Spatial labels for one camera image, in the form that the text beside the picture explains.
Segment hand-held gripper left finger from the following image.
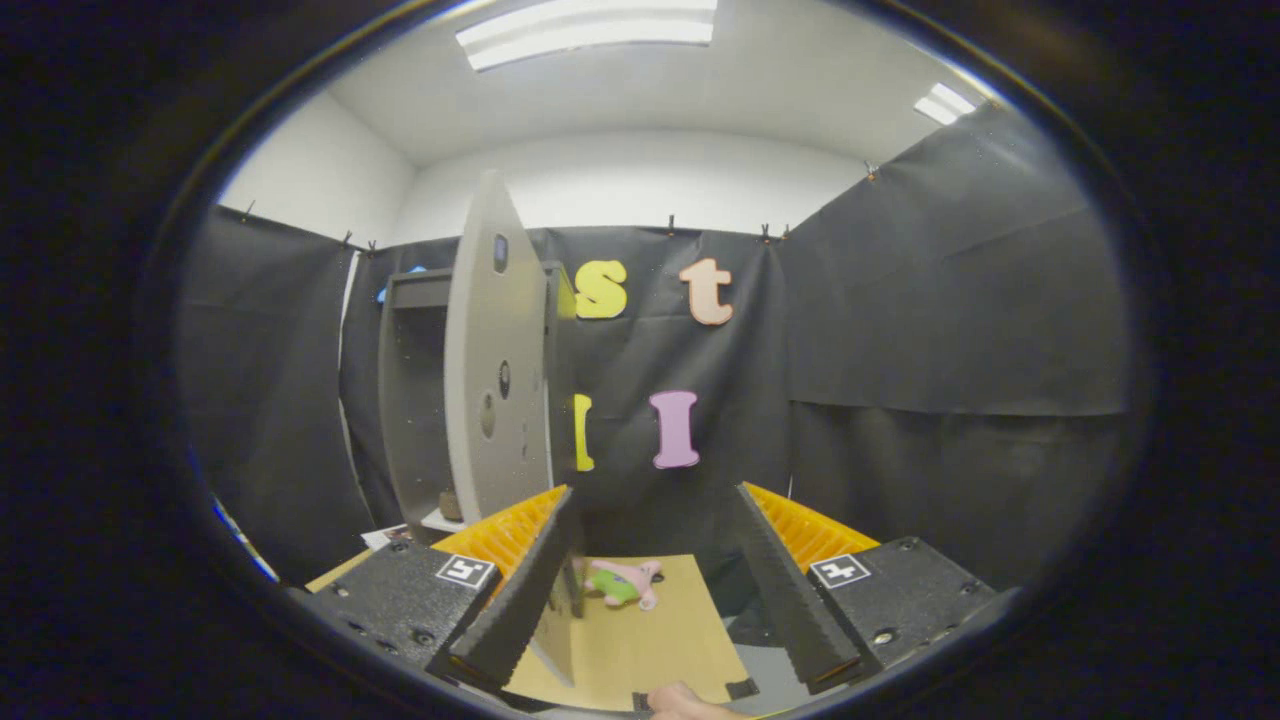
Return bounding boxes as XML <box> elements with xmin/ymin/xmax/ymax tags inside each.
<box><xmin>290</xmin><ymin>485</ymin><xmax>586</xmax><ymax>691</ymax></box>

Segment pink and green plush toy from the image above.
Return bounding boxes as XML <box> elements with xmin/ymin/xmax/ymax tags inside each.
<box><xmin>585</xmin><ymin>560</ymin><xmax>664</xmax><ymax>611</ymax></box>

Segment long ceiling light panel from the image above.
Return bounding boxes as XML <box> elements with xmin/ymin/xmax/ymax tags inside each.
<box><xmin>455</xmin><ymin>0</ymin><xmax>719</xmax><ymax>73</ymax></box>

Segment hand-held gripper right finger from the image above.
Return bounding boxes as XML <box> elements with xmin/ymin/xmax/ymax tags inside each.
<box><xmin>735</xmin><ymin>482</ymin><xmax>1021</xmax><ymax>696</ymax></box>

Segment small ceiling light panel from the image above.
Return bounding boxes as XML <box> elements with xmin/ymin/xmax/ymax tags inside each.
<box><xmin>912</xmin><ymin>82</ymin><xmax>977</xmax><ymax>127</ymax></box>

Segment grey shoe cabinet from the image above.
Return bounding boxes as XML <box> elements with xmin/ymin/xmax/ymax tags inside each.
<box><xmin>377</xmin><ymin>262</ymin><xmax>577</xmax><ymax>546</ymax></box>

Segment black backdrop cloth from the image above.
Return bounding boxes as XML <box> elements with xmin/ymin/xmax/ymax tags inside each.
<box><xmin>175</xmin><ymin>100</ymin><xmax>1151</xmax><ymax>591</ymax></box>

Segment white shoe cabinet door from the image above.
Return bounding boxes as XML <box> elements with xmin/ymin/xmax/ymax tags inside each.
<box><xmin>444</xmin><ymin>170</ymin><xmax>586</xmax><ymax>689</ymax></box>

